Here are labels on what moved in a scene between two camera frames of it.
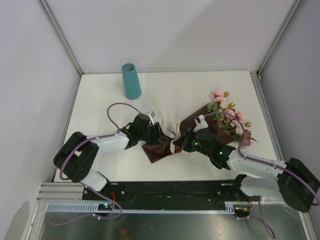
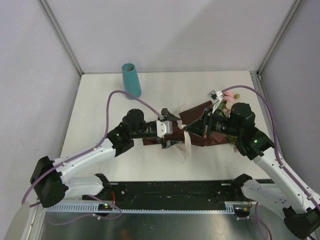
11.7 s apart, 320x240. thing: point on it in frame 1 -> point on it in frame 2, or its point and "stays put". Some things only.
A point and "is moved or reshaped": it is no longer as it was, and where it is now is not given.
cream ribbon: [169, 109] is moved or reshaped
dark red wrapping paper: [158, 150] is moved or reshaped
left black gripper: [158, 135] -> [168, 116]
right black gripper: [183, 142] -> [202, 127]
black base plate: [165, 195] stays put
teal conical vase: [132, 86] stays put
